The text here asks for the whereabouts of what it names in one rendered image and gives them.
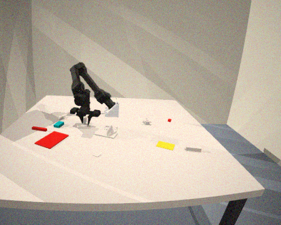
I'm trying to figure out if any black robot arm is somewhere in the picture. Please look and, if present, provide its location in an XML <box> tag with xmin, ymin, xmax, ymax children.
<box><xmin>70</xmin><ymin>62</ymin><xmax>115</xmax><ymax>117</ymax></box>

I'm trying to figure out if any teal rectangular block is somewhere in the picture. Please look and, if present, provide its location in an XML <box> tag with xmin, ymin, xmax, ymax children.
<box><xmin>54</xmin><ymin>121</ymin><xmax>64</xmax><ymax>128</ymax></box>

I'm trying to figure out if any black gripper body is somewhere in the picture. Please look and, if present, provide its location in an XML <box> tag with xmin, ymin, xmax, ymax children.
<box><xmin>70</xmin><ymin>102</ymin><xmax>101</xmax><ymax>117</ymax></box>

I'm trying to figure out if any yellow flat plate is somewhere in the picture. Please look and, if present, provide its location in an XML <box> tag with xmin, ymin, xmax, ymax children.
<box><xmin>156</xmin><ymin>141</ymin><xmax>175</xmax><ymax>151</ymax></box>

